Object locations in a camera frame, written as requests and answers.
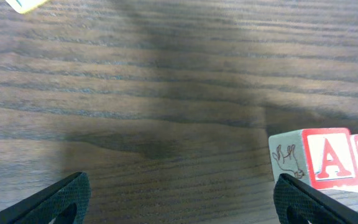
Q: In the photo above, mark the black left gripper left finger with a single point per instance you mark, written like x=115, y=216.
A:
x=66, y=201

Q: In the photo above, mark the red letter A block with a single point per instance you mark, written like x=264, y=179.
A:
x=320, y=157

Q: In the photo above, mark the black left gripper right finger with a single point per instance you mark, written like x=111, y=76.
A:
x=298, y=203

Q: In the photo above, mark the wooden block with dragonfly drawing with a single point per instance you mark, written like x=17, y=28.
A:
x=25, y=6

